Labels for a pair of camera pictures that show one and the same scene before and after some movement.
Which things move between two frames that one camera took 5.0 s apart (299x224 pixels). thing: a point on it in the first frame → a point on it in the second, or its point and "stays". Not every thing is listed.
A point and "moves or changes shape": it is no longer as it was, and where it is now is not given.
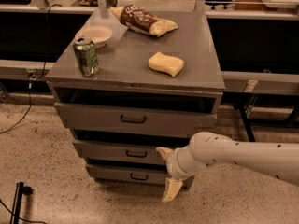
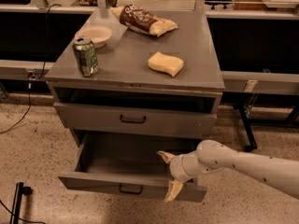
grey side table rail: [261, 82] stays
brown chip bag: [138, 19] stays
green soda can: [86, 56] stays
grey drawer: [121, 152] moves or changes shape
